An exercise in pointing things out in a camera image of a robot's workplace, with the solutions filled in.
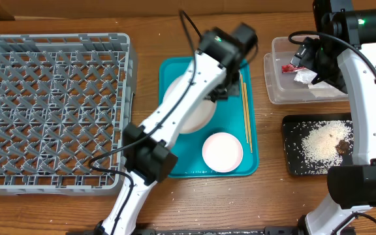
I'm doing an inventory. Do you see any white napkin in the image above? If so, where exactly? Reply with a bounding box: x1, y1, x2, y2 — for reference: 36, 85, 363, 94
294, 69, 341, 97

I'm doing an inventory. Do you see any red snack wrapper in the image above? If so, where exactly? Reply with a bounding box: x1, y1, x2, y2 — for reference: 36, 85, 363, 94
281, 64, 306, 73

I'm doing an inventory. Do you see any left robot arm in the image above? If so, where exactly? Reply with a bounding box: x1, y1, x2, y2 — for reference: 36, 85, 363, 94
94, 23, 258, 234

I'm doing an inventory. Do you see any brown food scrap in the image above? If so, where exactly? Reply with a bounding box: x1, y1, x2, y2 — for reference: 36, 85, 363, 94
336, 140, 351, 155

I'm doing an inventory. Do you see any white rice pile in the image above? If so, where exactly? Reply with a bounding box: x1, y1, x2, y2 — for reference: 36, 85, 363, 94
300, 120, 354, 174

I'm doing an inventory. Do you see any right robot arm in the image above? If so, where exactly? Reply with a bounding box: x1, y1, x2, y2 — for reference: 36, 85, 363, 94
291, 0, 376, 234

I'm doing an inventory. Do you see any pink small bowl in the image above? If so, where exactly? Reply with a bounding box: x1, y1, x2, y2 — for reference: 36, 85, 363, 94
202, 133, 243, 173

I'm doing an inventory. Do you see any teal plastic tray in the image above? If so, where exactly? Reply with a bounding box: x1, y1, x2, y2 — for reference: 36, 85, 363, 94
168, 67, 259, 178

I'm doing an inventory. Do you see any clear plastic bin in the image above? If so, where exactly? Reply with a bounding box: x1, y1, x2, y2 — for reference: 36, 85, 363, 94
264, 37, 348, 104

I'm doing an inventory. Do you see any white round plate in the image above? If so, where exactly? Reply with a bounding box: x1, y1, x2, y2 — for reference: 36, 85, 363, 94
163, 74, 217, 134

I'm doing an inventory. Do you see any grey dishwasher rack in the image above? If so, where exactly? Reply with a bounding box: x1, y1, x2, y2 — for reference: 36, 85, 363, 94
0, 33, 137, 195

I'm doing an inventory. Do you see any black waste tray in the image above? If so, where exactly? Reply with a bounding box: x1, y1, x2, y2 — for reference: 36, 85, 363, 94
282, 113, 353, 176

